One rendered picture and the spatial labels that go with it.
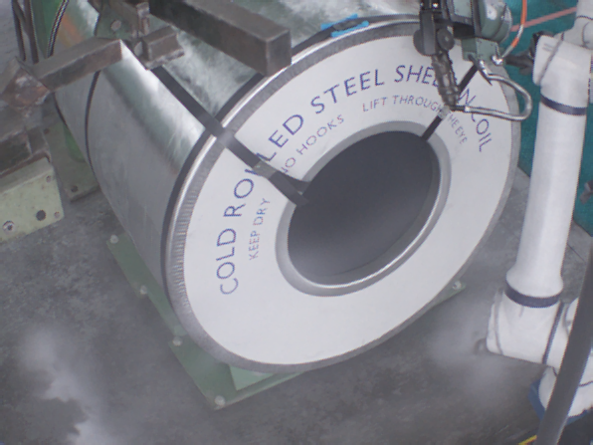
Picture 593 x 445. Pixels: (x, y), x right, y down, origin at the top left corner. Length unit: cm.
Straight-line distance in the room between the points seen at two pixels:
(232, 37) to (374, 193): 176
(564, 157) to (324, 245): 126
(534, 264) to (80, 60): 102
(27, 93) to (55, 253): 231
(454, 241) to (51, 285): 164
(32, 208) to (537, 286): 106
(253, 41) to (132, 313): 239
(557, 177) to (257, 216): 91
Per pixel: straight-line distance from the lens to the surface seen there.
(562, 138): 187
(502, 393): 321
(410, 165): 292
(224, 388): 325
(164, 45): 167
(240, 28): 129
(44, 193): 171
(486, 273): 359
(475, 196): 295
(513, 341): 203
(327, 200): 308
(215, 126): 226
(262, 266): 259
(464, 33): 236
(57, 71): 165
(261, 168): 231
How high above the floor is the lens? 258
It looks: 42 degrees down
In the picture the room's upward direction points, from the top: 5 degrees counter-clockwise
